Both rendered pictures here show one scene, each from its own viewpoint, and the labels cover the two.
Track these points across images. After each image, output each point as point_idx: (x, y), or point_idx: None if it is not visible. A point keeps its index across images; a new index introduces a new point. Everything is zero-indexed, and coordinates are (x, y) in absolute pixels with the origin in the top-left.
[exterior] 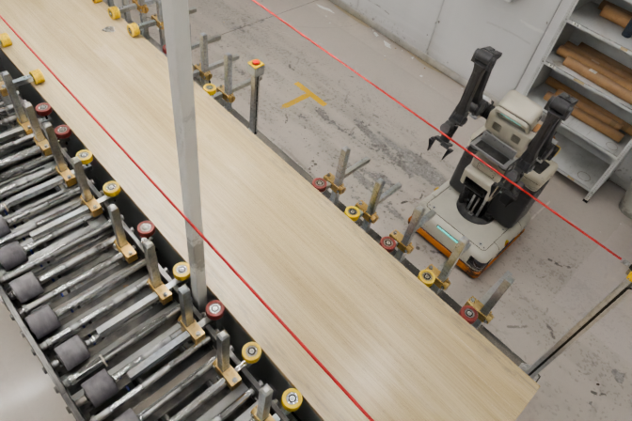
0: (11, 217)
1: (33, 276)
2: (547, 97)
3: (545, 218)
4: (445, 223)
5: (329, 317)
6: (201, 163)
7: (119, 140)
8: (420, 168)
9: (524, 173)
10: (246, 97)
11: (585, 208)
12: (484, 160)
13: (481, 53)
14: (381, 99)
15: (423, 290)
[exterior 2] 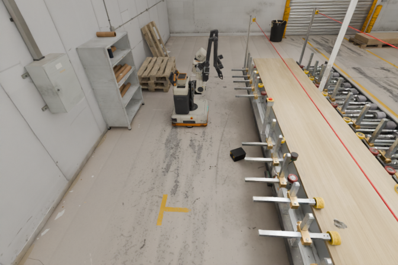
0: (391, 135)
1: (376, 112)
2: (119, 100)
3: (162, 107)
4: (205, 109)
5: (287, 75)
6: (304, 112)
7: (340, 133)
8: (172, 139)
9: (189, 79)
10: (201, 236)
11: (147, 103)
12: (202, 78)
13: (217, 38)
14: (134, 177)
15: (259, 70)
